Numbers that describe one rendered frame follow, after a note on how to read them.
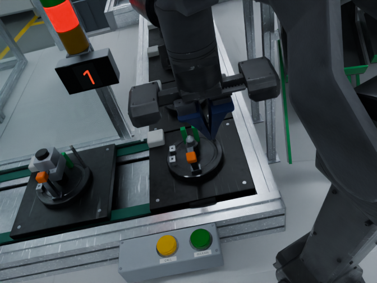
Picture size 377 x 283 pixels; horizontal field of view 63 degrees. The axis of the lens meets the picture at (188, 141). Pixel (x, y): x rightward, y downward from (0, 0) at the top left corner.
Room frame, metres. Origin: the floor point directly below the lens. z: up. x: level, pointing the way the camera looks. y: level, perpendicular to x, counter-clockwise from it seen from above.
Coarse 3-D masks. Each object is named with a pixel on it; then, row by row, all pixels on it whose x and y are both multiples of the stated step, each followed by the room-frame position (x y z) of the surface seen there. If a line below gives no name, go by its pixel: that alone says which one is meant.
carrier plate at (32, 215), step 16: (112, 144) 0.66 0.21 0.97; (96, 160) 0.62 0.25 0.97; (112, 160) 0.60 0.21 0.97; (32, 176) 0.63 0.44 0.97; (96, 176) 0.56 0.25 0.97; (112, 176) 0.55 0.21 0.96; (32, 192) 0.57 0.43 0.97; (96, 192) 0.51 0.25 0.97; (112, 192) 0.51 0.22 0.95; (32, 208) 0.52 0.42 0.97; (48, 208) 0.50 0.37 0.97; (64, 208) 0.49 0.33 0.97; (80, 208) 0.47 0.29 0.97; (96, 208) 0.46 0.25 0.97; (16, 224) 0.48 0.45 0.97; (32, 224) 0.47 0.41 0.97; (48, 224) 0.46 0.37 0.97; (64, 224) 0.44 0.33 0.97; (80, 224) 0.44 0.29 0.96
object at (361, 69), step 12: (348, 12) 0.51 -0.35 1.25; (348, 24) 0.49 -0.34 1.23; (348, 36) 0.47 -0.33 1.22; (360, 36) 0.45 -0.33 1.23; (348, 48) 0.45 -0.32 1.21; (360, 48) 0.43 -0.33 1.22; (348, 60) 0.43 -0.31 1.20; (360, 60) 0.42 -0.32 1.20; (348, 72) 0.41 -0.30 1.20; (360, 72) 0.40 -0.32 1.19
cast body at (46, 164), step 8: (40, 152) 0.56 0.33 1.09; (48, 152) 0.56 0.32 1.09; (56, 152) 0.58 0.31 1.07; (40, 160) 0.55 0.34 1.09; (48, 160) 0.54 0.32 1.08; (56, 160) 0.56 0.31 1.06; (64, 160) 0.58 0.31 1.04; (40, 168) 0.54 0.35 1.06; (48, 168) 0.54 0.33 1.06; (56, 168) 0.54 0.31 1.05; (64, 168) 0.56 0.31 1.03; (56, 176) 0.53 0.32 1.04
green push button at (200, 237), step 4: (192, 232) 0.33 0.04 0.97; (196, 232) 0.33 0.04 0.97; (200, 232) 0.32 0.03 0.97; (204, 232) 0.32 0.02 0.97; (208, 232) 0.32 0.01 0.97; (192, 236) 0.32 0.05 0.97; (196, 236) 0.32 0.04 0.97; (200, 236) 0.31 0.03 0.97; (204, 236) 0.31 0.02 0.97; (208, 236) 0.31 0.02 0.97; (192, 240) 0.31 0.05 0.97; (196, 240) 0.31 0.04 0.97; (200, 240) 0.31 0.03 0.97; (204, 240) 0.30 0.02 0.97; (208, 240) 0.30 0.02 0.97; (192, 244) 0.30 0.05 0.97; (196, 244) 0.30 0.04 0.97; (200, 244) 0.30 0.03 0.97; (204, 244) 0.30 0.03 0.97; (208, 244) 0.30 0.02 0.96; (200, 248) 0.29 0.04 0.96
